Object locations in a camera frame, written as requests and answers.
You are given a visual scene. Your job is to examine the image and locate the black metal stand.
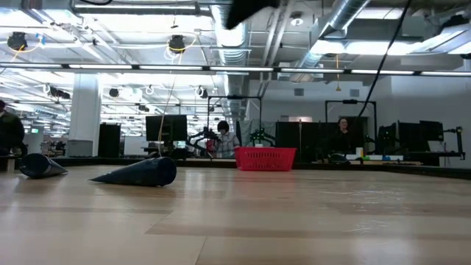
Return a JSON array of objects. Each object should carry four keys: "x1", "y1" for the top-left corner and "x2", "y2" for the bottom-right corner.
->
[{"x1": 443, "y1": 126, "x2": 466, "y2": 161}]

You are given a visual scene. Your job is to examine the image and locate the red plastic basket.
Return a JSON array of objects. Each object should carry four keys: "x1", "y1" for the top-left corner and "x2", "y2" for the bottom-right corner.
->
[{"x1": 234, "y1": 146, "x2": 298, "y2": 172}]

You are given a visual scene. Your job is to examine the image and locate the long black arm cable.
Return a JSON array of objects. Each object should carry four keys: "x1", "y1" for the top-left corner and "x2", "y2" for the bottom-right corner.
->
[{"x1": 357, "y1": 0, "x2": 413, "y2": 119}]

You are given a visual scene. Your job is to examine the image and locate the black partition screen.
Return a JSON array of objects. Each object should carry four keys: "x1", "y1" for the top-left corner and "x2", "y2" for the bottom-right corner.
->
[{"x1": 275, "y1": 121, "x2": 355, "y2": 163}]

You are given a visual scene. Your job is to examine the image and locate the person at far desk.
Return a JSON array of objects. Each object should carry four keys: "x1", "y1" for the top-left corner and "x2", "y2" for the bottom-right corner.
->
[{"x1": 328, "y1": 117, "x2": 357, "y2": 155}]

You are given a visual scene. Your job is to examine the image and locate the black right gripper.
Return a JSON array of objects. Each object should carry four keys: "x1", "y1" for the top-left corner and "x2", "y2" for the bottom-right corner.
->
[{"x1": 225, "y1": 0, "x2": 281, "y2": 31}]

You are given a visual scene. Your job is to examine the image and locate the person in dark top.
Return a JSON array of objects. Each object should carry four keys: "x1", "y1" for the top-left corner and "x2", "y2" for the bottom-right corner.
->
[{"x1": 0, "y1": 99, "x2": 28, "y2": 158}]

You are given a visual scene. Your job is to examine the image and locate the seated person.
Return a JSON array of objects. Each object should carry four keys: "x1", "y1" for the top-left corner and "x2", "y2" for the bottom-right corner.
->
[{"x1": 214, "y1": 120, "x2": 241, "y2": 159}]

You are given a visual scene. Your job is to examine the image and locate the black background monitors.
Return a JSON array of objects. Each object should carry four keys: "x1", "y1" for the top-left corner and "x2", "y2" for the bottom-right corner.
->
[{"x1": 378, "y1": 120, "x2": 445, "y2": 154}]

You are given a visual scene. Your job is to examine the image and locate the black background camera frame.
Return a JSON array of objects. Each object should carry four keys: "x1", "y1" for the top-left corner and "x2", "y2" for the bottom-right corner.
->
[
  {"x1": 206, "y1": 95, "x2": 263, "y2": 130},
  {"x1": 325, "y1": 99, "x2": 378, "y2": 128}
]

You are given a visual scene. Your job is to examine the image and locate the black cabinet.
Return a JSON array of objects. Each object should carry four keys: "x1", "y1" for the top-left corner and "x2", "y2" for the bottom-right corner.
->
[{"x1": 98, "y1": 123, "x2": 122, "y2": 159}]

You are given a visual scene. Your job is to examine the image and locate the black computer monitor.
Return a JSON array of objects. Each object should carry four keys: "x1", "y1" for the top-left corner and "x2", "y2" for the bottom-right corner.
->
[{"x1": 145, "y1": 114, "x2": 188, "y2": 143}]

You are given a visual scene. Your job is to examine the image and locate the black round wrapped puff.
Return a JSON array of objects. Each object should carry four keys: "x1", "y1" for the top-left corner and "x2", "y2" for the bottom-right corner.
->
[{"x1": 328, "y1": 153, "x2": 351, "y2": 165}]

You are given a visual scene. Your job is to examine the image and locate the silver ceiling duct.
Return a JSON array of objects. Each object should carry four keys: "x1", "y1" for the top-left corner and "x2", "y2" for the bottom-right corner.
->
[
  {"x1": 290, "y1": 0, "x2": 372, "y2": 84},
  {"x1": 209, "y1": 0, "x2": 258, "y2": 119}
]

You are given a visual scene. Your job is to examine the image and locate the black ceiling device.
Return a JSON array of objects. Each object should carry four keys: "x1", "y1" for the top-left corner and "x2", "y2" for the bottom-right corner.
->
[
  {"x1": 168, "y1": 34, "x2": 187, "y2": 55},
  {"x1": 7, "y1": 32, "x2": 29, "y2": 52}
]

